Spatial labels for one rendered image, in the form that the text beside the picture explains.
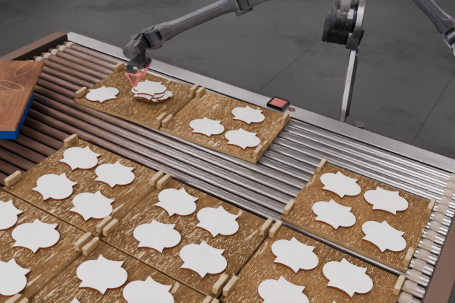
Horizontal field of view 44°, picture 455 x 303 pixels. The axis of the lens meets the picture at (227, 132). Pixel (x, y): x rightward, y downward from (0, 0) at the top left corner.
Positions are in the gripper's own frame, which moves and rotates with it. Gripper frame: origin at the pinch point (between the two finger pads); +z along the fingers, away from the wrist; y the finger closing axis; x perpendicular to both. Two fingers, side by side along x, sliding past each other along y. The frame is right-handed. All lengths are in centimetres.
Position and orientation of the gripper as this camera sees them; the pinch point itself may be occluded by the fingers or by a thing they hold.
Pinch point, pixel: (139, 79)
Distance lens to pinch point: 237.9
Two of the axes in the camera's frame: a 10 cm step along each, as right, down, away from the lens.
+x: 9.7, 1.8, -1.4
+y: -2.2, 5.4, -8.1
